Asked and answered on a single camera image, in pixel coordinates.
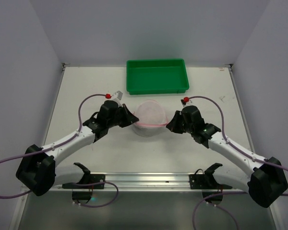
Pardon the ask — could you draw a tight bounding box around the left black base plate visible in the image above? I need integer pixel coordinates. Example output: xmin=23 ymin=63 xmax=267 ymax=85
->
xmin=62 ymin=173 xmax=105 ymax=190

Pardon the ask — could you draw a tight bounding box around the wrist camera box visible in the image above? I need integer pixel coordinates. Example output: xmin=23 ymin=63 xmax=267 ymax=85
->
xmin=110 ymin=91 xmax=123 ymax=107
xmin=180 ymin=97 xmax=193 ymax=108

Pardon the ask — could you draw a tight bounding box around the aluminium mounting rail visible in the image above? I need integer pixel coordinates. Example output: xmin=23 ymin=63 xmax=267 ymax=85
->
xmin=21 ymin=171 xmax=276 ymax=192

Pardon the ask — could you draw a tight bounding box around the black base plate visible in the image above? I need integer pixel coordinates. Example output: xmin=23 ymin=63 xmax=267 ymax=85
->
xmin=62 ymin=173 xmax=105 ymax=190
xmin=189 ymin=169 xmax=221 ymax=190

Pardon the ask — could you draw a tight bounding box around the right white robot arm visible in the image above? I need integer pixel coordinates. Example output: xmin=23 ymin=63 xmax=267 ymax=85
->
xmin=166 ymin=105 xmax=288 ymax=208

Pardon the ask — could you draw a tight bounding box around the purple cable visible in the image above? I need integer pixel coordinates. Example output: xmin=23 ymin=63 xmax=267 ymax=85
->
xmin=192 ymin=95 xmax=288 ymax=230
xmin=0 ymin=93 xmax=119 ymax=208

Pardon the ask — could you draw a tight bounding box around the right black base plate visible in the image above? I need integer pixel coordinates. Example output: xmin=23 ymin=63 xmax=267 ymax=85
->
xmin=189 ymin=169 xmax=221 ymax=190

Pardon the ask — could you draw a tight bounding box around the green plastic tray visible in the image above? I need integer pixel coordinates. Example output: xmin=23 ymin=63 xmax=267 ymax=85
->
xmin=126 ymin=58 xmax=190 ymax=95

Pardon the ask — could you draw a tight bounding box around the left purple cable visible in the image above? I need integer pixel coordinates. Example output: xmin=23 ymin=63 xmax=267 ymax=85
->
xmin=0 ymin=93 xmax=119 ymax=208

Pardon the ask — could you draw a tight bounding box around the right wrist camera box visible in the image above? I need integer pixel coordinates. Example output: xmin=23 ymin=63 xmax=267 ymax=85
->
xmin=180 ymin=97 xmax=193 ymax=108

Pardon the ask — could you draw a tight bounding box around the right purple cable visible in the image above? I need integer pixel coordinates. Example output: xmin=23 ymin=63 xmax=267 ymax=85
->
xmin=192 ymin=95 xmax=288 ymax=230

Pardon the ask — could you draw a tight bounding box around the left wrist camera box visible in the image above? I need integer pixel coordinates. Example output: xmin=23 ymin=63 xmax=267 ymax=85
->
xmin=110 ymin=91 xmax=123 ymax=107

